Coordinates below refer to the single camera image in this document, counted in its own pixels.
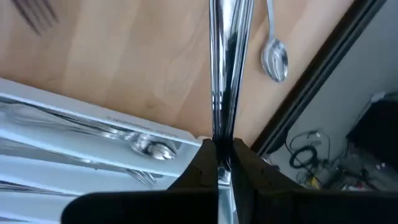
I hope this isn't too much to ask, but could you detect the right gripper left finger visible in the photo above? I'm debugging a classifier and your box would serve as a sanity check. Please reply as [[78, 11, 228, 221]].
[[62, 139, 218, 224]]

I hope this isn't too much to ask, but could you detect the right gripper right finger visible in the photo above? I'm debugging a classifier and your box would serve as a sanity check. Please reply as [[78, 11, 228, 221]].
[[231, 138, 398, 224]]

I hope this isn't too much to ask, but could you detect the silver spoon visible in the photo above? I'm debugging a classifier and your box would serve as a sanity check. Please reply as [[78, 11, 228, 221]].
[[260, 0, 289, 83], [0, 95, 178, 162]]

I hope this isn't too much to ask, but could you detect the white cutlery tray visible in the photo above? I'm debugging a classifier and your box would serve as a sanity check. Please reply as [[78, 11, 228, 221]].
[[0, 77, 203, 224]]

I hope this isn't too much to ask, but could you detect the silver table knife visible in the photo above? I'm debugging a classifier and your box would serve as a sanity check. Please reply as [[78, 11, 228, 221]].
[[208, 0, 255, 224]]

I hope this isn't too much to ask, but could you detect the silver fork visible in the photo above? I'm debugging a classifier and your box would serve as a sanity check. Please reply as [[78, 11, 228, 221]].
[[11, 0, 60, 35], [0, 136, 158, 190]]

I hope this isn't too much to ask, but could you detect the yellow floor cable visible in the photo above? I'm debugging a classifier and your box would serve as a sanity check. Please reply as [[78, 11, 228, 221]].
[[307, 174, 323, 190]]

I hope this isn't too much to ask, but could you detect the large black cable coil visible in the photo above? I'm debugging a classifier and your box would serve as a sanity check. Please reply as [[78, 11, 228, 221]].
[[289, 145, 320, 170]]

